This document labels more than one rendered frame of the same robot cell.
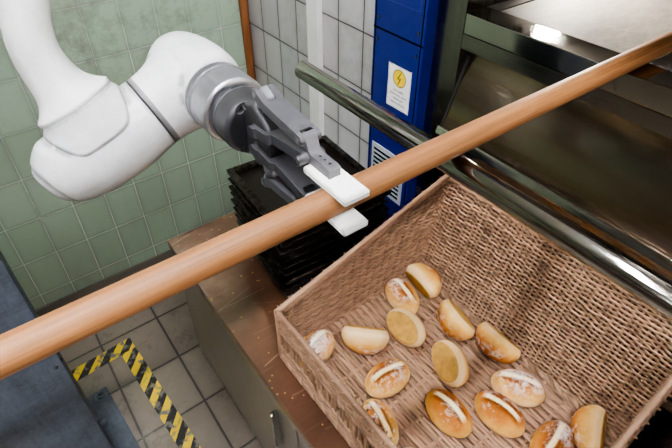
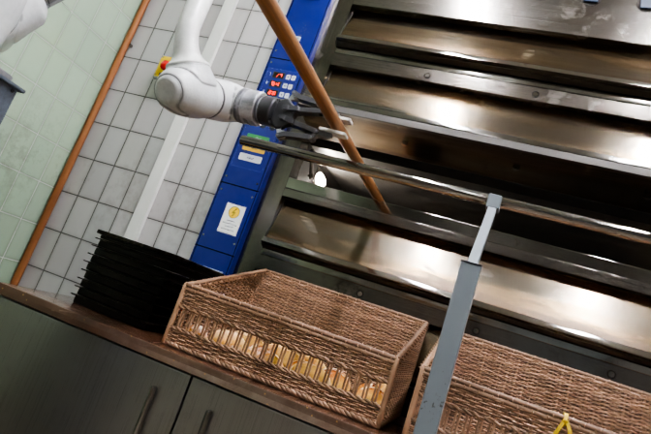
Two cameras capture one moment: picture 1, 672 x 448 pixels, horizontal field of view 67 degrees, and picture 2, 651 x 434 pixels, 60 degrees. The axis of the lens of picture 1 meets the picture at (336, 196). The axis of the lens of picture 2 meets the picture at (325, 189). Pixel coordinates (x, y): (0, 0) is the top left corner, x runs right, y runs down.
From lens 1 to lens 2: 1.24 m
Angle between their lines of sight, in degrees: 61
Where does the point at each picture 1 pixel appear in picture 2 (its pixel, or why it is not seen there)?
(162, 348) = not seen: outside the picture
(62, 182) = (188, 85)
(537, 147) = (328, 243)
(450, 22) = (277, 181)
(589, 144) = (356, 238)
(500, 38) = (309, 188)
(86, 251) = not seen: outside the picture
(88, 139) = (205, 77)
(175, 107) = (230, 96)
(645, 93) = (384, 207)
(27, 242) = not seen: outside the picture
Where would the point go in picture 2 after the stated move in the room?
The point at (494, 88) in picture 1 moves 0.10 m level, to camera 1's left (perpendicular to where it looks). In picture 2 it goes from (299, 218) to (276, 206)
